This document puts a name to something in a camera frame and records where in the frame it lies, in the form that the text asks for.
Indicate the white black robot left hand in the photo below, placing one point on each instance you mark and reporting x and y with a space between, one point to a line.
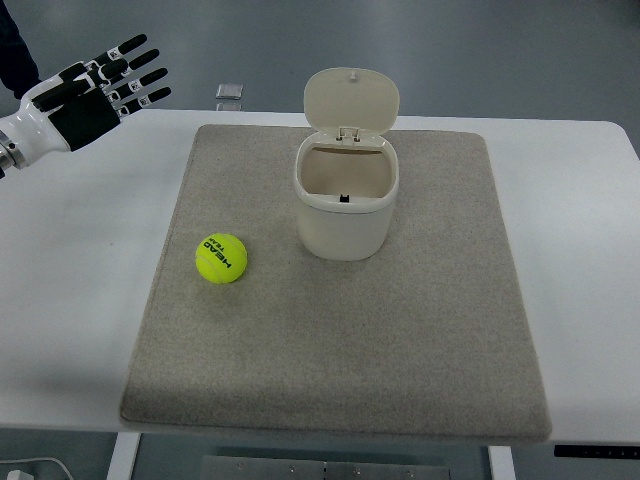
83 102

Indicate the yellow tennis ball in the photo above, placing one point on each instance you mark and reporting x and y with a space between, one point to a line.
221 258

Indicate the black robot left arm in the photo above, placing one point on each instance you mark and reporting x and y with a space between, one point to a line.
11 156

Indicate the person in dark clothes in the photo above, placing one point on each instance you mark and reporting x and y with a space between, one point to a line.
19 72

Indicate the silver floor socket plate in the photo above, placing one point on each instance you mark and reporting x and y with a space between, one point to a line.
229 91

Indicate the beige bin with lid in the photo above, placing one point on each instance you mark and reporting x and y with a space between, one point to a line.
346 174

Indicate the white left table leg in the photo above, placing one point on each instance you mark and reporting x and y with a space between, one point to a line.
123 459

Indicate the white table leg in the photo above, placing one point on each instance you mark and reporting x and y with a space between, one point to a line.
501 463
123 459

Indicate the white power adapter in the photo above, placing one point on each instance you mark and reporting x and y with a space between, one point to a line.
19 475

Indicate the grey felt mat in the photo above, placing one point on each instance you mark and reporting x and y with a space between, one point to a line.
427 338

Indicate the white right table leg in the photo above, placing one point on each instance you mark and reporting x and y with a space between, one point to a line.
501 463

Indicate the black table control panel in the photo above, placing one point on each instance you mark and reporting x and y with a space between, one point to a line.
613 452

